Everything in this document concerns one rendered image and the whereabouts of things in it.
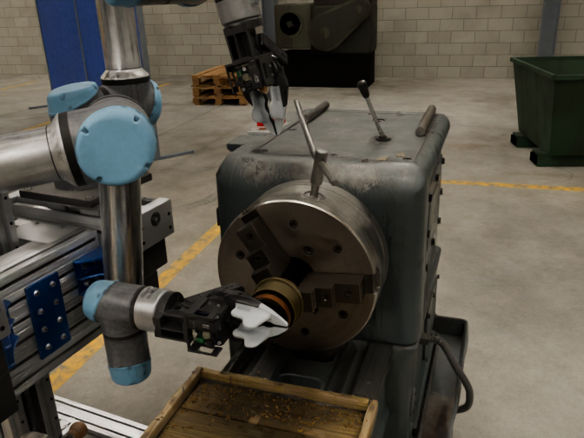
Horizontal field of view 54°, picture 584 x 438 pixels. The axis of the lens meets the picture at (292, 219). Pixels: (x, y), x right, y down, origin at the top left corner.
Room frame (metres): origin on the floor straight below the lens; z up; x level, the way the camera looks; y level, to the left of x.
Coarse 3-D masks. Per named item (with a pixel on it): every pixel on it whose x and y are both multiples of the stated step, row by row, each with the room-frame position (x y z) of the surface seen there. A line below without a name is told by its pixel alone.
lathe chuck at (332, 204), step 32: (288, 192) 1.01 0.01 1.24; (320, 192) 1.01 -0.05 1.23; (288, 224) 0.97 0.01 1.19; (320, 224) 0.95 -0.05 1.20; (352, 224) 0.95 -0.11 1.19; (224, 256) 1.01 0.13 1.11; (320, 256) 0.95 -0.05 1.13; (352, 256) 0.93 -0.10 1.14; (384, 256) 0.99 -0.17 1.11; (320, 320) 0.95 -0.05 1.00; (352, 320) 0.93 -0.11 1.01
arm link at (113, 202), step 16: (128, 96) 1.00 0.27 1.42; (112, 192) 0.99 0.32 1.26; (128, 192) 1.00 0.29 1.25; (112, 208) 0.99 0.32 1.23; (128, 208) 0.99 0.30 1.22; (112, 224) 0.99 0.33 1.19; (128, 224) 0.99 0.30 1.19; (112, 240) 0.99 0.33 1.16; (128, 240) 0.99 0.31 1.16; (112, 256) 0.99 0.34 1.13; (128, 256) 0.99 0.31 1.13; (112, 272) 0.99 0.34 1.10; (128, 272) 0.99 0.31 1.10
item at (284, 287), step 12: (264, 288) 0.86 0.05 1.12; (276, 288) 0.86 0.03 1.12; (288, 288) 0.87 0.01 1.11; (264, 300) 0.83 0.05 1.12; (276, 300) 0.83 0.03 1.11; (288, 300) 0.84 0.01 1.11; (300, 300) 0.87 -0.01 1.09; (276, 312) 0.82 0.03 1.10; (288, 312) 0.83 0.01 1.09; (300, 312) 0.87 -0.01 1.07; (276, 336) 0.82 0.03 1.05
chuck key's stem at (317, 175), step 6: (318, 150) 0.99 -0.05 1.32; (324, 150) 1.00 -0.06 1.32; (318, 156) 0.98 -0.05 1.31; (324, 156) 0.98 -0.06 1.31; (318, 162) 0.98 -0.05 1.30; (324, 162) 0.99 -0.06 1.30; (318, 168) 0.98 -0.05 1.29; (312, 174) 0.99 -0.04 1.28; (318, 174) 0.98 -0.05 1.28; (312, 180) 0.99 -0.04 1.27; (318, 180) 0.98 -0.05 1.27; (312, 186) 0.99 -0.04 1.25; (318, 186) 0.99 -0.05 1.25; (312, 192) 0.99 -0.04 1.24
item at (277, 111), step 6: (270, 90) 1.08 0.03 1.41; (276, 90) 1.10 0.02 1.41; (270, 96) 1.08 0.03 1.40; (276, 96) 1.10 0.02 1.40; (270, 102) 1.07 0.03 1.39; (276, 102) 1.09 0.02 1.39; (270, 108) 1.06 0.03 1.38; (276, 108) 1.08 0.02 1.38; (282, 108) 1.09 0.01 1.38; (270, 114) 1.05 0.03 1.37; (276, 114) 1.08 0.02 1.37; (282, 114) 1.09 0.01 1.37; (276, 120) 1.10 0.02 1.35; (282, 120) 1.09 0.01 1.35; (276, 126) 1.10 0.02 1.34; (276, 132) 1.10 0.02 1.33
